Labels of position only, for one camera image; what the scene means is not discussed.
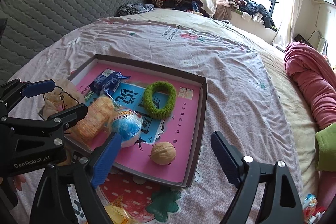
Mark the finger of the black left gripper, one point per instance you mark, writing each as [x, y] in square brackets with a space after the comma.
[14, 91]
[15, 129]

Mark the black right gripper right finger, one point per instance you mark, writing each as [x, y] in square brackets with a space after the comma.
[280, 201]

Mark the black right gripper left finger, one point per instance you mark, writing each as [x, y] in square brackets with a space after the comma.
[52, 202]

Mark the cream fabric pouch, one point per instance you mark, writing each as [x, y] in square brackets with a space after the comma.
[63, 96]

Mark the yellow snack packet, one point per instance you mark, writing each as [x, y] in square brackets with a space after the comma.
[118, 214]

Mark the orange cracker packet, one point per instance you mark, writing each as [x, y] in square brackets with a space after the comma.
[98, 114]

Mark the blue white ball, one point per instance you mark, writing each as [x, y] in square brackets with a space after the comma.
[127, 123]

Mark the blue snack packet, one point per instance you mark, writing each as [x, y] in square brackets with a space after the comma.
[107, 82]

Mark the walnut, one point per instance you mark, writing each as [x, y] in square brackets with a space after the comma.
[163, 153]

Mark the green fuzzy hair scrunchie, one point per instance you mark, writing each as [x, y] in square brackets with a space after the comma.
[159, 99]

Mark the person's left hand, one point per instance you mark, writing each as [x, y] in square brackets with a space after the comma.
[18, 181]

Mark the red white candy wrapper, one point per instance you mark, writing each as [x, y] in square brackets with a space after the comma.
[312, 213]

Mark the green cloth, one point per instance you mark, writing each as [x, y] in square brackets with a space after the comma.
[326, 146]

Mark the grey quilted headboard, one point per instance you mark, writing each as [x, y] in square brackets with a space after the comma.
[30, 26]

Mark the shallow box with pink bottom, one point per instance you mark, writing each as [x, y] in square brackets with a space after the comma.
[183, 129]

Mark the pink quilt roll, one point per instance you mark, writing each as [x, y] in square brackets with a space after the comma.
[316, 82]

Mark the dark floral pillow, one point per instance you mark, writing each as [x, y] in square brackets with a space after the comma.
[133, 9]

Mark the clothes pile on windowsill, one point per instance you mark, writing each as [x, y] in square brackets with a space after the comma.
[249, 10]

